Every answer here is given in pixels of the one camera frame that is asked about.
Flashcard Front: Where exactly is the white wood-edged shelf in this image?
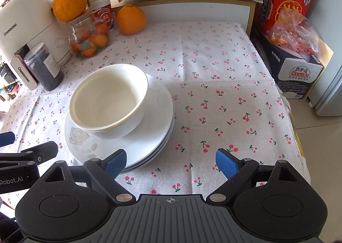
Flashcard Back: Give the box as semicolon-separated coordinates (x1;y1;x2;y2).
111;0;257;37

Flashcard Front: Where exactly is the cherry print tablecloth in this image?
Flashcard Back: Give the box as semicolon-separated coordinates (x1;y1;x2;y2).
0;21;310;207

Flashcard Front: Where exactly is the clear jar with dark contents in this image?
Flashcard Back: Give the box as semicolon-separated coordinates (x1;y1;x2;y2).
24;42;65;92

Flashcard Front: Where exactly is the silver refrigerator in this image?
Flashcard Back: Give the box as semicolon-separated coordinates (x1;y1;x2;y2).
307;0;342;117

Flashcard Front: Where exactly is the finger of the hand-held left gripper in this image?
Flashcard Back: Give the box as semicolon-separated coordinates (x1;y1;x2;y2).
0;131;15;147
0;141;59;164

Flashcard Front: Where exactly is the plastic bag of oranges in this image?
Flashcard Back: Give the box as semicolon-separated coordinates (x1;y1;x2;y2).
267;9;321;56

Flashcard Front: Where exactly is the large orange with leaves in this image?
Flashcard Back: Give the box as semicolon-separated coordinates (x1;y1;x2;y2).
53;0;90;22

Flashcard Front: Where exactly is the glass jar of small oranges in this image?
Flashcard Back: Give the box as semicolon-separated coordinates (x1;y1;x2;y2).
56;8;111;59

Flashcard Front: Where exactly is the navy and white cardboard box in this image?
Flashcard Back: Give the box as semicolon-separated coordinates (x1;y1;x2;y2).
254;29;334;99

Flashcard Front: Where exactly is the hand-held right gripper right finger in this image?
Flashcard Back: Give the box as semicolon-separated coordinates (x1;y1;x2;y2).
208;148;300;203

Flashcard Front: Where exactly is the white air fryer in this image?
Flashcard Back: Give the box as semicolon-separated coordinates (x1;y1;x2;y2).
0;0;72;91

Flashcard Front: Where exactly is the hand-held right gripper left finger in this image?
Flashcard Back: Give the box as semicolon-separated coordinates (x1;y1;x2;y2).
39;149;134;203

